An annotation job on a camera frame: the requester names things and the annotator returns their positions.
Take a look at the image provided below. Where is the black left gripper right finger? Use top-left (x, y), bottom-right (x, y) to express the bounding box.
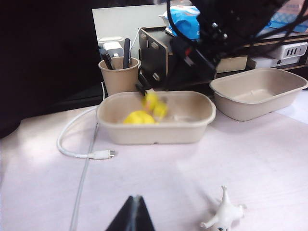
top-left (133, 195), bottom-right (156, 231)

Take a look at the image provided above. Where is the white multi-port power strip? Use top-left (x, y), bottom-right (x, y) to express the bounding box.
top-left (280, 41), bottom-right (308, 60)

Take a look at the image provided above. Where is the beige paper cup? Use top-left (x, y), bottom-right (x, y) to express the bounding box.
top-left (98, 57), bottom-right (141, 97)

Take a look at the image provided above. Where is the beige paper box with stain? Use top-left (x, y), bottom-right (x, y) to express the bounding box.
top-left (96, 90), bottom-right (217, 146)

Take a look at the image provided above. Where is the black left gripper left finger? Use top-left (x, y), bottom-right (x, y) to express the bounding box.
top-left (104, 195), bottom-right (136, 231)

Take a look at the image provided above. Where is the black pen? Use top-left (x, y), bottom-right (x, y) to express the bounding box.
top-left (122, 38), bottom-right (132, 69)

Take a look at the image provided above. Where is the blue wet wipes pack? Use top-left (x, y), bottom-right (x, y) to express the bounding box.
top-left (158, 4), bottom-right (202, 40)

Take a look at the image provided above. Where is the black computer monitor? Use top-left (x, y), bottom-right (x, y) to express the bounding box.
top-left (0, 0), bottom-right (103, 139)

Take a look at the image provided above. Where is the white USB cable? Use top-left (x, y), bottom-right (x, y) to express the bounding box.
top-left (56, 81), bottom-right (119, 231)

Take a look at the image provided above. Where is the black wooden desk shelf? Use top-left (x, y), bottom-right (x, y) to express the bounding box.
top-left (138, 26), bottom-right (308, 92)

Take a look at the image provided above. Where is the yellow duck doll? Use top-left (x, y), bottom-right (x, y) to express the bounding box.
top-left (123, 110), bottom-right (156, 125)

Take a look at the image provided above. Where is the flat white box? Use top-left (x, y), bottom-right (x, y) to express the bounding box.
top-left (250, 56), bottom-right (302, 69)

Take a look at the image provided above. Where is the white cat doll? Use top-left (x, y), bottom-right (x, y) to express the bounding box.
top-left (200, 185), bottom-right (247, 231)

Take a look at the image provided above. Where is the yellow black-eared mouse doll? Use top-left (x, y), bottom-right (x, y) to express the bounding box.
top-left (135, 82), bottom-right (168, 120)

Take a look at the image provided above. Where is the looped black robot cable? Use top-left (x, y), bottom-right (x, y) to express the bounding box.
top-left (166, 0), bottom-right (203, 43)

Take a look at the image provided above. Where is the white desk partition panel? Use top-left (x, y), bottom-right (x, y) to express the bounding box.
top-left (91, 3), bottom-right (169, 52)

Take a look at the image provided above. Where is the white plug charger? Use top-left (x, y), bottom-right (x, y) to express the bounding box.
top-left (98, 36), bottom-right (125, 59)

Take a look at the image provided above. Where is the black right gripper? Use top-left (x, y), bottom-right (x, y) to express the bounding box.
top-left (169, 13), bottom-right (230, 82)

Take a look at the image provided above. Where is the small beige cardboard box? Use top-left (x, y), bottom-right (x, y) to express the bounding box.
top-left (215, 55), bottom-right (249, 74)

